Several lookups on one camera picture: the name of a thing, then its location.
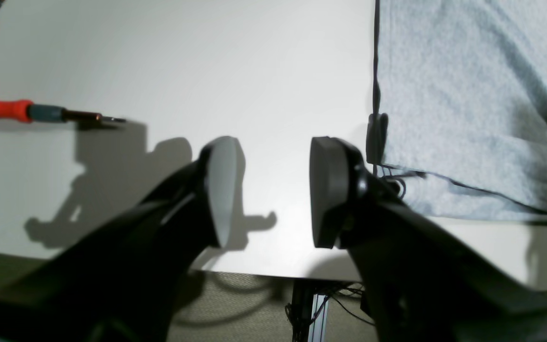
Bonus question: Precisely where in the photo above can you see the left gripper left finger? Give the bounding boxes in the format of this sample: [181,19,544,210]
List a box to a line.
[0,136,241,342]

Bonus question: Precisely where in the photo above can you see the red handled screwdriver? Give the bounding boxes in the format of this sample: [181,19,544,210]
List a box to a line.
[0,100,126,124]

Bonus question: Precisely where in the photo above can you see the aluminium extrusion rail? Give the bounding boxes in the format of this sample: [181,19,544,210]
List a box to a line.
[285,278,331,342]

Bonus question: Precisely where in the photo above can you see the grey T-shirt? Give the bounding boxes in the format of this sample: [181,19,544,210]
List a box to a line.
[368,0,547,221]

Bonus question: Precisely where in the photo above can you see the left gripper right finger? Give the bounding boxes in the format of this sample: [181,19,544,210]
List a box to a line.
[310,136,547,342]

